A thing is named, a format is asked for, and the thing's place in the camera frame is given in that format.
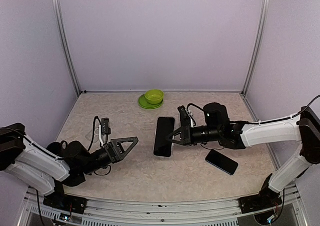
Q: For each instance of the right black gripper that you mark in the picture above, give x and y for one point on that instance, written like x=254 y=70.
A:
x=186 y=136

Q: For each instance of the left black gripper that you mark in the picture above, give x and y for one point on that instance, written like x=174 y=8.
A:
x=115 y=151

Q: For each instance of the black phone blue edge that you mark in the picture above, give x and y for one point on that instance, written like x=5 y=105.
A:
x=221 y=162

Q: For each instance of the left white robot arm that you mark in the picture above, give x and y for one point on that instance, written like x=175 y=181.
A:
x=41 y=168

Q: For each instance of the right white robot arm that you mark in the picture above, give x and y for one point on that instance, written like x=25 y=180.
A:
x=302 y=127

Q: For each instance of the green bowl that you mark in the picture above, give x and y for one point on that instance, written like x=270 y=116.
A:
x=154 y=96

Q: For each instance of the green saucer plate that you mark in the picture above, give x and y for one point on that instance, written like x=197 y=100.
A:
x=142 y=101

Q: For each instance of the black mug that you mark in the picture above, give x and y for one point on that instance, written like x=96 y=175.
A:
x=57 y=147

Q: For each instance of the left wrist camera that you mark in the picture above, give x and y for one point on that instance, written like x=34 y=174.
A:
x=104 y=131

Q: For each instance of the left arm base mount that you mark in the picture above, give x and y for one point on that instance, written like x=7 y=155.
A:
x=60 y=200

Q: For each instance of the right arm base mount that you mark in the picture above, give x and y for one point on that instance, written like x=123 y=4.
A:
x=266 y=198

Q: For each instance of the right aluminium frame post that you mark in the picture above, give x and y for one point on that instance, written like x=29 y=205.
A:
x=256 y=46

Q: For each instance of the aluminium frame post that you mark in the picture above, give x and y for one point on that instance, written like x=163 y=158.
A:
x=65 y=47
x=256 y=46

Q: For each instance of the left aluminium frame post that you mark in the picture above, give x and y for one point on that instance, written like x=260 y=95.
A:
x=65 y=47

